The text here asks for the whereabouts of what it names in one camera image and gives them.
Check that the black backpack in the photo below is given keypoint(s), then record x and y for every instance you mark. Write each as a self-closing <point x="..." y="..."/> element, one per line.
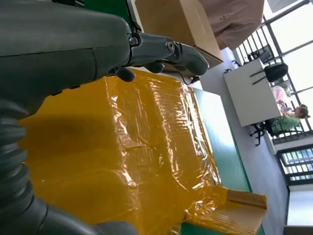
<point x="276" y="72"/>

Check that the yellow taped cardboard box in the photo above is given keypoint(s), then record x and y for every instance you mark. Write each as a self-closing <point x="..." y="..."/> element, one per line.
<point x="136" y="146"/>

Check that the seated person in green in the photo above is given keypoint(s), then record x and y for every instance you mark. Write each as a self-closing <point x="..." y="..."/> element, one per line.
<point x="287" y="122"/>

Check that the person in beige shirt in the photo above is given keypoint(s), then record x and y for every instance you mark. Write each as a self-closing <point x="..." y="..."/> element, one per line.
<point x="232" y="19"/>

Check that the plain brown cardboard box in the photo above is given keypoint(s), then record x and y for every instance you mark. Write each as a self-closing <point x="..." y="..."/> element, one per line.
<point x="181" y="22"/>

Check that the pink plastic bag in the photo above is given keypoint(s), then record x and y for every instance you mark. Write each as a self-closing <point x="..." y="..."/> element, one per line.
<point x="280" y="95"/>

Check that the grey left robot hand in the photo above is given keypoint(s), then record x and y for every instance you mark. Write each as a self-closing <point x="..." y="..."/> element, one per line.
<point x="56" y="48"/>

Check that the white desk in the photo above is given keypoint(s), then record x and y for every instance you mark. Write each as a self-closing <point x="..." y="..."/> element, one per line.
<point x="252" y="94"/>

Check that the black metal railing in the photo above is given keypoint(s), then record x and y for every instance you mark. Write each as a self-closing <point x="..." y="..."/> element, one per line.
<point x="292" y="48"/>

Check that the black office chair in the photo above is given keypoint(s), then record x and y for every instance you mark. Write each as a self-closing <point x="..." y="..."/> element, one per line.
<point x="260" y="129"/>

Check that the black mesh chair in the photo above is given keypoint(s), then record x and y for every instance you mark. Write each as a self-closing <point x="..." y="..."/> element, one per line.
<point x="262" y="53"/>

